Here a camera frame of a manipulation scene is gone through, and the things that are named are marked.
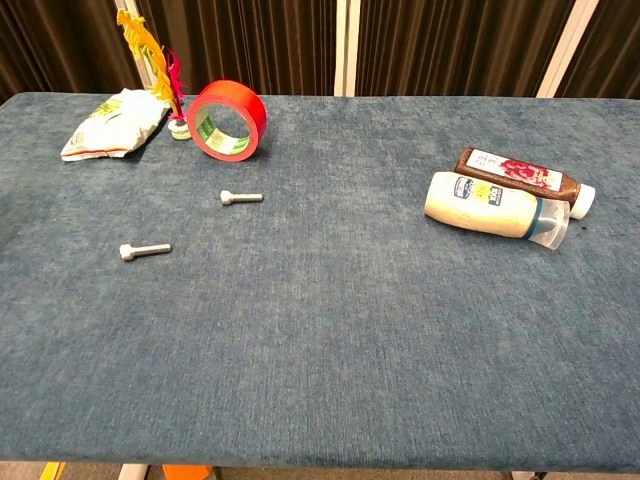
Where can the yellow pink feather shuttlecock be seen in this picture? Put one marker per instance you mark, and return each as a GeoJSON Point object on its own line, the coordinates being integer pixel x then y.
{"type": "Point", "coordinates": [150, 55]}

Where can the white partition post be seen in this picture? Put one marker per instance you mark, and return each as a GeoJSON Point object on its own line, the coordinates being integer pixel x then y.
{"type": "Point", "coordinates": [127, 4]}
{"type": "Point", "coordinates": [346, 50]}
{"type": "Point", "coordinates": [565, 50]}

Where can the red tape roll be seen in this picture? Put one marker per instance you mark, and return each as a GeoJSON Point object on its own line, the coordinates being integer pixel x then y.
{"type": "Point", "coordinates": [235, 95]}

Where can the blue table cloth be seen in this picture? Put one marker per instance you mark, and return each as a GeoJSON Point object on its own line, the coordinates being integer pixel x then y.
{"type": "Point", "coordinates": [320, 325]}

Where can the dark brown curtain panel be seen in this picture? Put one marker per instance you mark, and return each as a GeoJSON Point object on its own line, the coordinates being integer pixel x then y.
{"type": "Point", "coordinates": [250, 40]}
{"type": "Point", "coordinates": [615, 50]}
{"type": "Point", "coordinates": [50, 40]}
{"type": "Point", "coordinates": [450, 45]}

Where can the brown sauce bottle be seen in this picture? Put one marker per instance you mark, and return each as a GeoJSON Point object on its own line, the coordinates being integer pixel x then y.
{"type": "Point", "coordinates": [515, 172]}

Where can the white table leg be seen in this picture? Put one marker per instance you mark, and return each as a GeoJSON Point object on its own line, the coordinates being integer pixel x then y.
{"type": "Point", "coordinates": [133, 472]}

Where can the orange object under table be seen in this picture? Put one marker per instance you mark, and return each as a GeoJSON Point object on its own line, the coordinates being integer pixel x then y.
{"type": "Point", "coordinates": [187, 472]}

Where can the white snack bag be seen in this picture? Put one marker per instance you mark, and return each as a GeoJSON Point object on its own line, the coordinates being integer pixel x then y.
{"type": "Point", "coordinates": [115, 125]}

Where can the silver bolt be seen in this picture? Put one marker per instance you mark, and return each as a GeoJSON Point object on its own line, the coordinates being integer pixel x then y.
{"type": "Point", "coordinates": [150, 248]}
{"type": "Point", "coordinates": [242, 197]}

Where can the white mayonnaise bottle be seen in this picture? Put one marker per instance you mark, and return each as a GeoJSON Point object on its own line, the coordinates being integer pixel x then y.
{"type": "Point", "coordinates": [475, 205]}

